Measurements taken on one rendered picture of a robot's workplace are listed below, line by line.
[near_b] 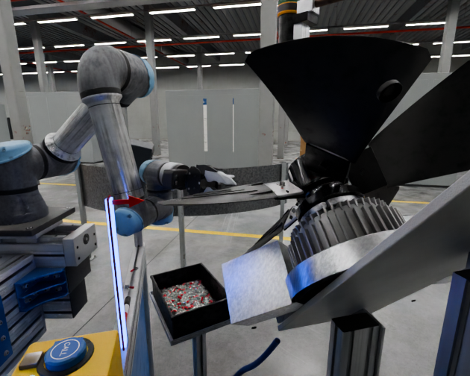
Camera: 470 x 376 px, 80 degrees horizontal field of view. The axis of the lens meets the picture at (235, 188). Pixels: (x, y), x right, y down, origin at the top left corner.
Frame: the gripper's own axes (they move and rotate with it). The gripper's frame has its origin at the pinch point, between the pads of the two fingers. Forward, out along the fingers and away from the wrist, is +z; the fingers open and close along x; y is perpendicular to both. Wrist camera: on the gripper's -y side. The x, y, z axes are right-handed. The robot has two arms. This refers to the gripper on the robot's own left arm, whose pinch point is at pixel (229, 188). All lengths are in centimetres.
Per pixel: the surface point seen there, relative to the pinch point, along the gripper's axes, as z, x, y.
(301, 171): 14.4, -5.2, 6.9
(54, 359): 10.7, 13.9, -40.0
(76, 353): 11.7, 13.7, -38.2
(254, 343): -42, 110, 85
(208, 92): -432, -124, 426
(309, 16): 16.5, -33.2, -1.0
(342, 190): 24.0, -2.7, 5.2
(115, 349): 12.7, 14.8, -34.4
